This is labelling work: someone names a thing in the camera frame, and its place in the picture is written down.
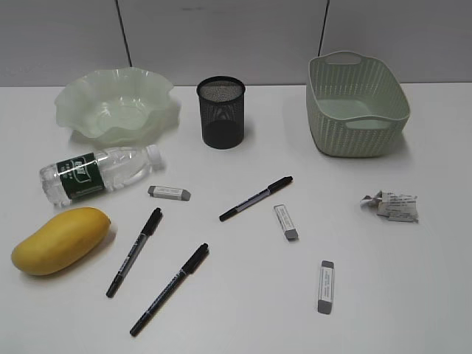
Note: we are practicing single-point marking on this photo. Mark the white waste paper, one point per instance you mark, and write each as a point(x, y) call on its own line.
point(392, 206)

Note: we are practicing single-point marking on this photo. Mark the pale green wavy glass plate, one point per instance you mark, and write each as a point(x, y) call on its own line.
point(118, 106)

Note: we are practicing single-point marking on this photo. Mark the clear water bottle green label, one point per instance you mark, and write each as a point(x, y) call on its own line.
point(97, 172)

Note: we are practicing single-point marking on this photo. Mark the yellow mango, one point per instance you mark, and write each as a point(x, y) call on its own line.
point(62, 241)

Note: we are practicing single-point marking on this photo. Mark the grey white eraser right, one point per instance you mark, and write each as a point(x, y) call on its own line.
point(326, 286)

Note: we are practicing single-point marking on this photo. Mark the pale green woven plastic basket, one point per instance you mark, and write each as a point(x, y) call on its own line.
point(356, 106)

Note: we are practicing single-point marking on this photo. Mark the grey white eraser left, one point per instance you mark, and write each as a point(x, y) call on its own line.
point(169, 193)

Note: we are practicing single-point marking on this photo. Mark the black mesh pen holder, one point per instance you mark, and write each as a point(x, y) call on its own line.
point(221, 103)

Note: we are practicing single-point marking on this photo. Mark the grey white eraser middle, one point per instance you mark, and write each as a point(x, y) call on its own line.
point(287, 225)

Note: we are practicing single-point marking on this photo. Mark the black marker pen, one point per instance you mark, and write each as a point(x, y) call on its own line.
point(147, 231)
point(269, 190)
point(188, 268)

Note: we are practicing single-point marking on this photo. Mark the grey white eraser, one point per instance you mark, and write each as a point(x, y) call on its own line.
point(326, 286)
point(169, 193)
point(287, 225)

